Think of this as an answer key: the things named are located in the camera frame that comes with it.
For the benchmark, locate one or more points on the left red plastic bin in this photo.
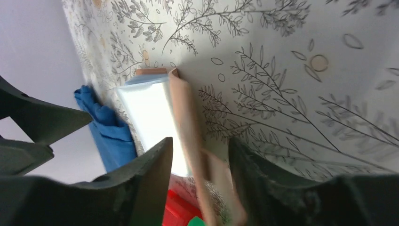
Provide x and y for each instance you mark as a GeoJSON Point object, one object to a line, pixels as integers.
{"type": "Point", "coordinates": [178, 212]}

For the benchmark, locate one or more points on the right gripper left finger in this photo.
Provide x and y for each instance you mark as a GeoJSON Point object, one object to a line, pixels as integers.
{"type": "Point", "coordinates": [132, 195]}

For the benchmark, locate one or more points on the green plastic bin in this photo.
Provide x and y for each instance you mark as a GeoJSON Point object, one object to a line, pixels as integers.
{"type": "Point", "coordinates": [196, 221]}

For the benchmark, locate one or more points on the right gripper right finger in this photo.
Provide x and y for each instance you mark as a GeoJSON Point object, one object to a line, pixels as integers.
{"type": "Point", "coordinates": [272, 196]}

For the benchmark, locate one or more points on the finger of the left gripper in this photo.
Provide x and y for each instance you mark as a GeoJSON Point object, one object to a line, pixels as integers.
{"type": "Point", "coordinates": [43, 122]}
{"type": "Point", "coordinates": [17, 158]}

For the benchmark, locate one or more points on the blue folded cloth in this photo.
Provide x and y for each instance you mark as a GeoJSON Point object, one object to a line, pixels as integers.
{"type": "Point", "coordinates": [111, 134]}

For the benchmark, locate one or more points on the floral patterned table mat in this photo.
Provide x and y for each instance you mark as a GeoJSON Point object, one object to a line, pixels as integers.
{"type": "Point", "coordinates": [311, 85]}

